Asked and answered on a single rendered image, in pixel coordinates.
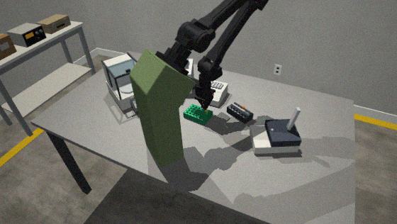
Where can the green tube rack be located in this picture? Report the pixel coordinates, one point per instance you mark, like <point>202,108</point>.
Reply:
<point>195,113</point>

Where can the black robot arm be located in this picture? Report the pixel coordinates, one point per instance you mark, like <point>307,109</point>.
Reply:
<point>199,38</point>

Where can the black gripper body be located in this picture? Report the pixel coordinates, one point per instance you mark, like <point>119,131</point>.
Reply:
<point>207,94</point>

